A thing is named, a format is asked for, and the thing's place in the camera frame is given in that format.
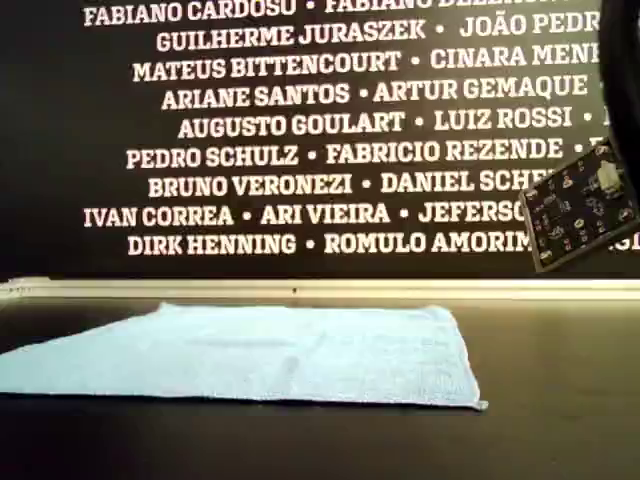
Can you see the aluminium table frame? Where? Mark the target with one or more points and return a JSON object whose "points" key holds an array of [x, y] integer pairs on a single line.
{"points": [[350, 289]]}

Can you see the light blue microfibre cloth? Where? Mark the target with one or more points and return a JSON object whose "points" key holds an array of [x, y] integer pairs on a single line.
{"points": [[250, 350]]}

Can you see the right wrist camera circuit board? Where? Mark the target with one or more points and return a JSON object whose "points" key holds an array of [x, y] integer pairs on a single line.
{"points": [[575, 215]]}

